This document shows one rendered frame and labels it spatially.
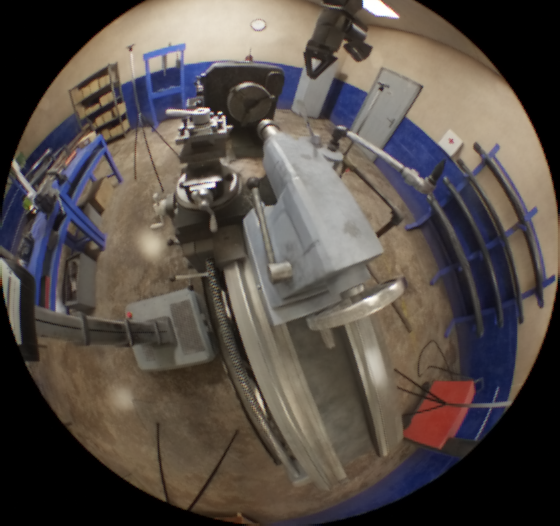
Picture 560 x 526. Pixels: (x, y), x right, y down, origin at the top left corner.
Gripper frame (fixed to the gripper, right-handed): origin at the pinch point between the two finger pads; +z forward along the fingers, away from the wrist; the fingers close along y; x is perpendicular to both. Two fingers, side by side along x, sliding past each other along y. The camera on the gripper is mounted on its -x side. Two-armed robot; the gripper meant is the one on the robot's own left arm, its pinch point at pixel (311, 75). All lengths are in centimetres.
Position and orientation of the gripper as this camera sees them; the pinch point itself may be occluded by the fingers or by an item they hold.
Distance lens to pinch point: 48.0
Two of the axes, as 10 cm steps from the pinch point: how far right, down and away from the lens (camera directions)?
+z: -2.0, 4.4, 8.8
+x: -9.8, -1.6, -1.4
